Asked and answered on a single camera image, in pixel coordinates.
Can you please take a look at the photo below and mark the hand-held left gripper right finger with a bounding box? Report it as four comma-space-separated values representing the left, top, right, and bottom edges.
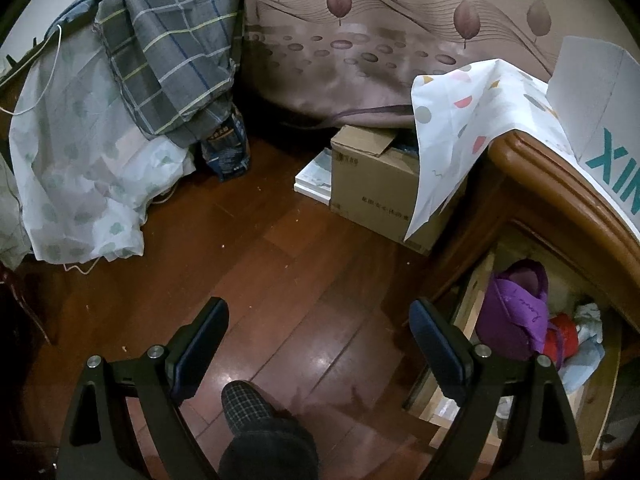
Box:
408, 297, 586, 480

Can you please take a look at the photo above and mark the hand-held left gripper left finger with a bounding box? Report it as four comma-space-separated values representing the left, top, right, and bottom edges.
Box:
57, 296, 231, 480

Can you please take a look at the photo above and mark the red underwear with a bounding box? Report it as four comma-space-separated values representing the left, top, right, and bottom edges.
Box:
542, 312, 581, 361

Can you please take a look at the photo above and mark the wooden drawer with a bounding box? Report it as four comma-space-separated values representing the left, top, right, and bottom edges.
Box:
405, 250, 623, 473

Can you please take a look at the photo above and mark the white shoe box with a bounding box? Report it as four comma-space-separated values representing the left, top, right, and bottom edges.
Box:
547, 35, 640, 238

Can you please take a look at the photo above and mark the brown cardboard box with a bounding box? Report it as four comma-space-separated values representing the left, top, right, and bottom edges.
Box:
330, 124, 468, 256

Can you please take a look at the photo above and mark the wooden nightstand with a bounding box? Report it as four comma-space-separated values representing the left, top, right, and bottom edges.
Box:
425, 130, 640, 341

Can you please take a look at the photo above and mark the blue printed bag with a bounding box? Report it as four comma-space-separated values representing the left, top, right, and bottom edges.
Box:
200, 105, 251, 183

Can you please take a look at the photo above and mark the white flat box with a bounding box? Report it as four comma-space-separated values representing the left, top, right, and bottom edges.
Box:
293, 147, 333, 206

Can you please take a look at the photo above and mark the white dotted cloth cover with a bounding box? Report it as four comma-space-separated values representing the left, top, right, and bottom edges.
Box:
404, 58, 583, 243

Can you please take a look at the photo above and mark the white floral bed sheet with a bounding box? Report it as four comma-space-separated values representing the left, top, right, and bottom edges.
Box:
9, 20, 197, 263

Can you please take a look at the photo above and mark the grey plaid blanket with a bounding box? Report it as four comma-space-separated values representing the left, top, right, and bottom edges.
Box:
94, 0, 246, 146

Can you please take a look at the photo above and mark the beige leaf pattern curtain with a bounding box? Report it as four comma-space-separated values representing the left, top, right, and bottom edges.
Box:
242, 0, 601, 128

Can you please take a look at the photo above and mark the blue grey cloth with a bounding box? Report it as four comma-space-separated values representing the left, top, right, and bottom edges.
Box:
44, 0, 121, 43

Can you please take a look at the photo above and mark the white cable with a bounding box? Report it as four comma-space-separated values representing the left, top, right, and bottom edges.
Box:
0, 22, 65, 117

